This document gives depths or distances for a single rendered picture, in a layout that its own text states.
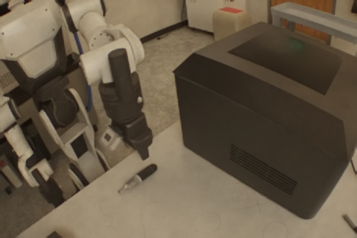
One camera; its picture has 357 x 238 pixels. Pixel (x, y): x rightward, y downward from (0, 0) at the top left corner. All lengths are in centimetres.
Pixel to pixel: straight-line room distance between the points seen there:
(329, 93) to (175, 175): 47
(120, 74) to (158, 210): 36
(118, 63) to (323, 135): 38
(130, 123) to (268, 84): 29
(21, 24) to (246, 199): 84
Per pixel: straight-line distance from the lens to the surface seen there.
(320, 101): 49
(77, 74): 200
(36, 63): 84
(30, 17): 84
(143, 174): 71
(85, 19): 63
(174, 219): 64
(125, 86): 46
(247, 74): 53
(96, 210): 71
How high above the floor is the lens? 147
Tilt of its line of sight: 40 degrees down
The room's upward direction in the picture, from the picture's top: 8 degrees counter-clockwise
